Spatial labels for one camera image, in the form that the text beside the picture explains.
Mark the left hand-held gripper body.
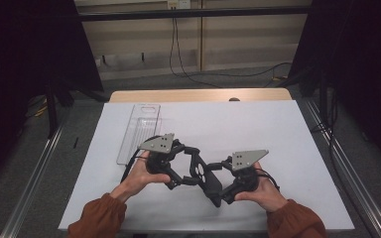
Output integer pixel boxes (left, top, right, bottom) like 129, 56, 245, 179
137, 132, 187, 190

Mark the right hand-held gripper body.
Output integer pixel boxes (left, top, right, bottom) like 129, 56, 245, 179
226, 149, 270, 196

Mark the black cased smartphone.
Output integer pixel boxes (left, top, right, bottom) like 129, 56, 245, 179
189, 151, 223, 208

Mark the person's left hand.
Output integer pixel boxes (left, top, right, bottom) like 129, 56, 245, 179
109, 150, 173, 203

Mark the person's right hand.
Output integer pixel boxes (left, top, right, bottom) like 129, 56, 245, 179
233, 161, 290, 213

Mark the clear plastic tray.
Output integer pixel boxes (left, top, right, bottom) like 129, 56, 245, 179
116, 103, 163, 167

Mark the white table mat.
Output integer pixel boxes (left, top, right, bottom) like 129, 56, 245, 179
58, 100, 356, 232

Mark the wooden table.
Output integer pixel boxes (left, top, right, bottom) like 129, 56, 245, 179
108, 87, 293, 104

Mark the black metal stand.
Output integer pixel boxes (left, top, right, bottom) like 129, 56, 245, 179
44, 77, 60, 139

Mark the black horizontal bar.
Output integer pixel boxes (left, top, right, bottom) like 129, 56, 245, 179
78, 5, 313, 23

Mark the dark curtain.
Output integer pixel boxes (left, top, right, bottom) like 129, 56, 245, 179
289, 0, 381, 175
0, 0, 104, 191

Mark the right hand-held gripper cable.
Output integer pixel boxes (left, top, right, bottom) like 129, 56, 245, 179
255, 168, 281, 192

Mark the hand-held gripper cable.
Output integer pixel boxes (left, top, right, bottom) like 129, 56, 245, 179
120, 134, 162, 183
255, 168, 281, 192

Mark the left hand-held gripper cable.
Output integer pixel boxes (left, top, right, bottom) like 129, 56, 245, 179
120, 134, 162, 183

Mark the black wall cable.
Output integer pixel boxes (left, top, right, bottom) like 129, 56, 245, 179
169, 17, 293, 89

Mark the black floor cable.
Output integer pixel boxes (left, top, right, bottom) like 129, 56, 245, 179
310, 88, 340, 173

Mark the aluminium rail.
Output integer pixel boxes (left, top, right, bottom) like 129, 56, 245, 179
0, 113, 68, 238
305, 98, 381, 238

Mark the yellow floor cable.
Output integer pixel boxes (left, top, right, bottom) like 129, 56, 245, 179
33, 104, 49, 118

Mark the white wall outlet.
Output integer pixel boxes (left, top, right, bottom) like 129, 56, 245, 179
166, 0, 192, 11

